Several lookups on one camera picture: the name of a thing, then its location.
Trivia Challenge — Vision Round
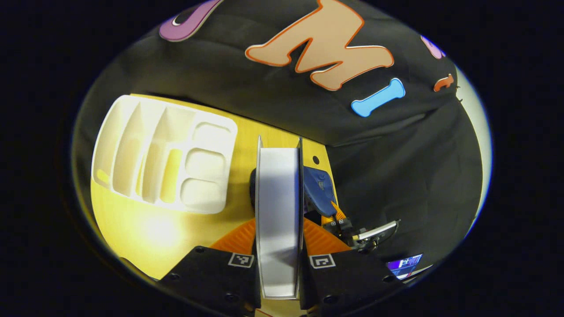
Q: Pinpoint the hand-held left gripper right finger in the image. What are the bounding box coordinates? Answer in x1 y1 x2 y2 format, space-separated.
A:
302 218 404 315

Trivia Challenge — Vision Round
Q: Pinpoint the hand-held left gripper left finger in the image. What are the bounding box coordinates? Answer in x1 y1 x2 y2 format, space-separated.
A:
161 219 260 315

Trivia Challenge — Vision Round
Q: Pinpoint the blue schoolbag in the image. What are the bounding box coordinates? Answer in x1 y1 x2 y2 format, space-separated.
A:
249 165 339 218

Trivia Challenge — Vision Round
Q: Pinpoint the black and white book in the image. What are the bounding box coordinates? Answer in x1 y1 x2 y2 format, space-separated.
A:
255 136 305 300

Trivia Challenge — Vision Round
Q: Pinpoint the white bookshelf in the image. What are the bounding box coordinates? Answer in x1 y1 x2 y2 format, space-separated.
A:
91 95 238 215

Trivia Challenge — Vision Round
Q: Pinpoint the lit computer screen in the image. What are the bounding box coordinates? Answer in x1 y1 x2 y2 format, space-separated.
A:
387 253 424 280

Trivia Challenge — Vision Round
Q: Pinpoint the black backdrop cloth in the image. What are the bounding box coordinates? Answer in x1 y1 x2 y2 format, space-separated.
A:
73 0 485 269

